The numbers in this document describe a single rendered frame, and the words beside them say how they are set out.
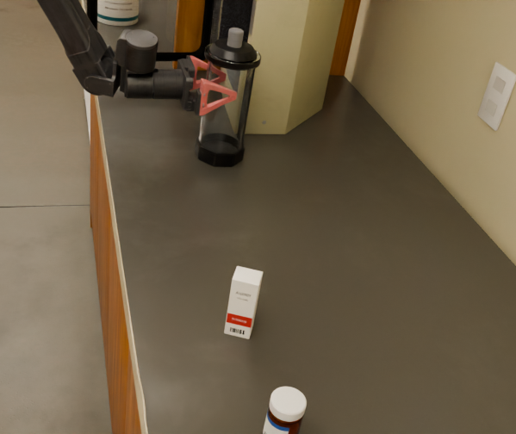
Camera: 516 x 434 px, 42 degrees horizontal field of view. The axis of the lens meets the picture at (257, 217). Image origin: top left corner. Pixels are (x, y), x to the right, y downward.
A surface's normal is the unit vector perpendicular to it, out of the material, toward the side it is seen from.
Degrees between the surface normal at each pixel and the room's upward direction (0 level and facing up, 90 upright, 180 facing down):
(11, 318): 0
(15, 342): 0
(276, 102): 90
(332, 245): 0
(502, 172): 90
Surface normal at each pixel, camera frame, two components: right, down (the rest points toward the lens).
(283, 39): 0.25, 0.56
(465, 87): -0.96, 0.03
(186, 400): 0.14, -0.83
